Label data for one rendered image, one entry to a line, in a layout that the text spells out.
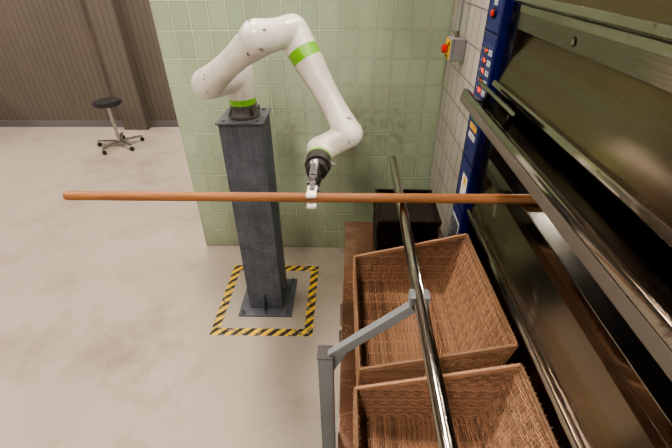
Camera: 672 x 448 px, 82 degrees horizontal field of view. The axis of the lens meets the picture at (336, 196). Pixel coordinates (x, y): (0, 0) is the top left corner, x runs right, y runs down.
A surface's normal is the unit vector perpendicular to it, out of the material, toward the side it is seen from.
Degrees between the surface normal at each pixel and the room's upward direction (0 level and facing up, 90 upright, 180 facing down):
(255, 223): 90
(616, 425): 70
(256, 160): 90
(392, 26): 90
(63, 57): 90
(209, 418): 0
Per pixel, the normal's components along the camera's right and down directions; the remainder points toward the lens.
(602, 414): -0.94, -0.30
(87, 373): -0.01, -0.85
